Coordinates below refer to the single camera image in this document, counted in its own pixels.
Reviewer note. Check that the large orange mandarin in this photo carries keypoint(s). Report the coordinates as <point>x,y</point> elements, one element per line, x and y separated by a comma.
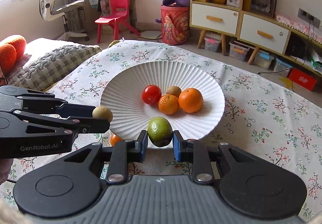
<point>191,100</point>

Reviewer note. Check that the green fruit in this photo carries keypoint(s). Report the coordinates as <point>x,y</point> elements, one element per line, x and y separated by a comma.
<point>159,131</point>

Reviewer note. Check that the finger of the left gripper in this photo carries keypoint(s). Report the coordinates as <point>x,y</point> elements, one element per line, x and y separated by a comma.
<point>33,126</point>
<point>65,110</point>

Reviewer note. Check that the orange tomato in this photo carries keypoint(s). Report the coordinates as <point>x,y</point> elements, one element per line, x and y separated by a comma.
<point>114,139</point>

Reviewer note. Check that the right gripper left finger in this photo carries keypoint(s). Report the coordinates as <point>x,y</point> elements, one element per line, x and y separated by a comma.
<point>74,182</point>

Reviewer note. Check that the white office chair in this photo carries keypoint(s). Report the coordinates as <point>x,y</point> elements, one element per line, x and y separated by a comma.
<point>48,13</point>

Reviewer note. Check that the orange plush toy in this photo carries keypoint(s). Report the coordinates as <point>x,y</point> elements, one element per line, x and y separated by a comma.
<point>12,49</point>

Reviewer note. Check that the red flat box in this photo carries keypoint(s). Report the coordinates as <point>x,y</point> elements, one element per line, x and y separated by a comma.
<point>301,78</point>

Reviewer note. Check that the pale longan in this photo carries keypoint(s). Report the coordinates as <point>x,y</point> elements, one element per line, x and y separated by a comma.
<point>102,112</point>

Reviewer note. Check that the white ribbed plate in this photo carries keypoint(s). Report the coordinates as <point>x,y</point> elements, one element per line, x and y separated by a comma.
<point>122,96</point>

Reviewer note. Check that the clear storage box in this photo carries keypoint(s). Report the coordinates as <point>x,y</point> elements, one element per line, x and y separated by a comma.
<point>238,51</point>

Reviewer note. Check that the red plastic chair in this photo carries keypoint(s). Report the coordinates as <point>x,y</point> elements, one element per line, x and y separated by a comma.
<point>119,14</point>

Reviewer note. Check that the red tomato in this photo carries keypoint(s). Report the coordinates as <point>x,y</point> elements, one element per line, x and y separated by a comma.
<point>151,94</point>

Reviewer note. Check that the wooden cabinet with drawers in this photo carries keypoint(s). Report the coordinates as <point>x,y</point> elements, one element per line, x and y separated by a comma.
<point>257,31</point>

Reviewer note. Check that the grey woven blanket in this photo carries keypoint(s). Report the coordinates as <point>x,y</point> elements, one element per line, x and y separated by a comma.
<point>52,67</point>

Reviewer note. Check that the brown longan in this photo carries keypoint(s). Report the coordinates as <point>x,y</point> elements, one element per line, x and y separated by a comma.
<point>174,90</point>

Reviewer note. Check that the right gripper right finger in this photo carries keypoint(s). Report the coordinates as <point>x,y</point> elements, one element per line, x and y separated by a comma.
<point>246,183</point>

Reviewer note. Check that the wall power strip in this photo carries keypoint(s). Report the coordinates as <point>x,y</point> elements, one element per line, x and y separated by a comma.
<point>309,18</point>

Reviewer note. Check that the red cylindrical toy bin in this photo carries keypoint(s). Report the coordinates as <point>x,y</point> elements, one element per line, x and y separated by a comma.
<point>175,24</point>

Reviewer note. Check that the small orange mandarin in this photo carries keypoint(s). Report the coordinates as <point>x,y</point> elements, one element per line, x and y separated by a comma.
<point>168,104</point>

